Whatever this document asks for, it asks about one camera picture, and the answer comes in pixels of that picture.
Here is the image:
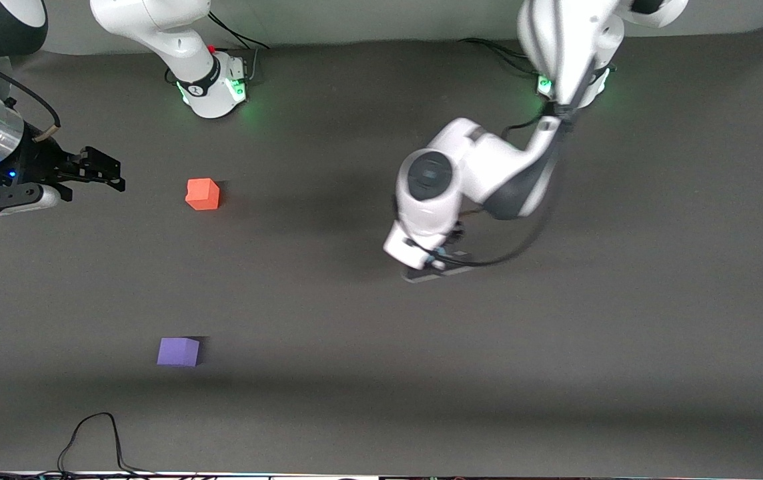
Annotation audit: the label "thin black looped cable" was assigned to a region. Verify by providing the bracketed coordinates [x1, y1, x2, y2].
[0, 412, 175, 479]

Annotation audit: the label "black arm base cables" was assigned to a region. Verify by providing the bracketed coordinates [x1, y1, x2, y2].
[207, 10, 270, 84]
[456, 37, 549, 78]

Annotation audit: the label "black right arm base cables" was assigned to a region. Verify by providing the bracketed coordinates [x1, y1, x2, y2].
[207, 10, 270, 84]

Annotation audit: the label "orange foam block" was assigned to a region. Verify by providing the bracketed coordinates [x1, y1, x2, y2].
[185, 178, 221, 211]

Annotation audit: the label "purple foam block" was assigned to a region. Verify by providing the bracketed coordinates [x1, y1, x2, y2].
[157, 337, 201, 368]

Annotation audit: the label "black left arm base cables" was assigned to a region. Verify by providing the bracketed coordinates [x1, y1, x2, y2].
[456, 37, 549, 78]

